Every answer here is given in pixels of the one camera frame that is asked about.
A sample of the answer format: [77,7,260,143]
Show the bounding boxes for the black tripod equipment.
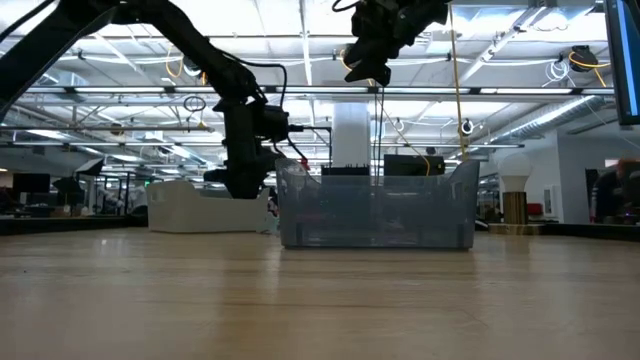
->
[52,175,86,207]

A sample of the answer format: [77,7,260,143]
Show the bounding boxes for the long ceiling light strip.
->
[24,85,616,97]

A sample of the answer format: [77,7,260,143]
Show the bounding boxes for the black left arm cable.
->
[214,49,311,166]

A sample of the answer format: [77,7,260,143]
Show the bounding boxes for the silver ventilation duct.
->
[487,94,614,147]

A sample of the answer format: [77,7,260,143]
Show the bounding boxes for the white square pillar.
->
[332,102,372,169]

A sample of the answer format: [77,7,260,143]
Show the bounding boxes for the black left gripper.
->
[203,97,284,200]

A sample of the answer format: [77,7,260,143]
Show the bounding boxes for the yellow hanging cord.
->
[447,4,469,162]

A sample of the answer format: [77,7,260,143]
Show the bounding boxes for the low black box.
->
[321,164,372,178]

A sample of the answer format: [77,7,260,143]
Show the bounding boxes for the translucent grey plastic bin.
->
[275,158,481,251]

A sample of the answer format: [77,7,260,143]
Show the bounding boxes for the black metal frame rig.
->
[287,124,334,169]

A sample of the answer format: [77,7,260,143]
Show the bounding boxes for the white bulb table lamp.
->
[488,152,547,236]

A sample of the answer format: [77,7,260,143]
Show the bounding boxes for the black flat screen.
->
[383,154,447,178]

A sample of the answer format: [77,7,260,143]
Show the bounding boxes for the black hanging cable coil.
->
[182,95,207,114]

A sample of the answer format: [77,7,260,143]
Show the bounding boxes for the black background screen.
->
[12,172,52,195]

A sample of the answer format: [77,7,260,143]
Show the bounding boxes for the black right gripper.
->
[343,0,451,87]

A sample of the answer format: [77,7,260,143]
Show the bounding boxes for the black studio softbox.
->
[74,157,106,177]

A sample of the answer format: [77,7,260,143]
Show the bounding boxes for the pale plastic piece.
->
[255,212,281,236]

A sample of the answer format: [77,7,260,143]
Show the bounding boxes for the person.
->
[592,157,640,226]

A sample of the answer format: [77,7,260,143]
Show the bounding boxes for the black ceiling cord reel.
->
[567,44,612,90]

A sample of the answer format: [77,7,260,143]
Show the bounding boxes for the white plastic bin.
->
[146,180,272,235]

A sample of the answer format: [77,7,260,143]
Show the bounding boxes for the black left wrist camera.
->
[258,103,292,145]

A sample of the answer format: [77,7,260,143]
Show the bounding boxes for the black computer monitor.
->
[602,0,640,127]

